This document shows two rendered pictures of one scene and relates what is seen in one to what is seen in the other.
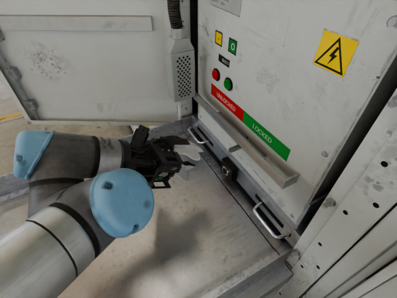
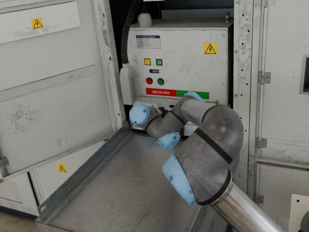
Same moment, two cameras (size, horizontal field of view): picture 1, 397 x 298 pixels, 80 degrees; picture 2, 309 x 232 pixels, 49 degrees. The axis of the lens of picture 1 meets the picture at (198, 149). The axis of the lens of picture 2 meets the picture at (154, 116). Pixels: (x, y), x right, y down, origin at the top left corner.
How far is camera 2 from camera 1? 1.11 m
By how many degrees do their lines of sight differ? 34
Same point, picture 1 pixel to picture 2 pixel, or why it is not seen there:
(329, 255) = (246, 118)
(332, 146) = (224, 78)
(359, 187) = (240, 82)
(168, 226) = not seen: hidden behind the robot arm
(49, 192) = (160, 119)
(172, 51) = (128, 74)
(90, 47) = (55, 95)
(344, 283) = (256, 126)
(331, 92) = (214, 60)
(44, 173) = (153, 115)
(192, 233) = not seen: hidden behind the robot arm
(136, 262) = not seen: hidden behind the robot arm
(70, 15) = (44, 78)
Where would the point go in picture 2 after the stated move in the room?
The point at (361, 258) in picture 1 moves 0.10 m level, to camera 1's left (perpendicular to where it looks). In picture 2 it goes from (254, 107) to (238, 115)
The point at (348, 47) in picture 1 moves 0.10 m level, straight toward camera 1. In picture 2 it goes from (214, 45) to (220, 51)
